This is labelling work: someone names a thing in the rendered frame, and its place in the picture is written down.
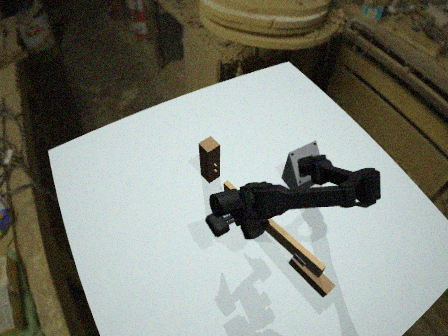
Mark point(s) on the long wooden rail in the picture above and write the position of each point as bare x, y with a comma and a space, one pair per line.
289, 243

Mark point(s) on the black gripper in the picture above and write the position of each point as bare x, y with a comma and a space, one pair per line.
220, 225

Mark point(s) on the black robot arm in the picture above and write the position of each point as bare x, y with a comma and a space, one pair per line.
274, 200

